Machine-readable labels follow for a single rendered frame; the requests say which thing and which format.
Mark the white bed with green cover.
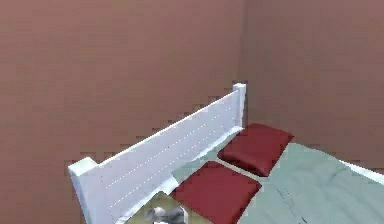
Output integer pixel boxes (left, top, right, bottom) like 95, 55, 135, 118
67, 82, 384, 224

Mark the grey white crumpled object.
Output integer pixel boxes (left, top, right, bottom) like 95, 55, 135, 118
143, 205, 186, 224

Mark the dark red pillow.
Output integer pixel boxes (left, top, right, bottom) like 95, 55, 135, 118
169, 160, 263, 224
217, 122, 295, 178

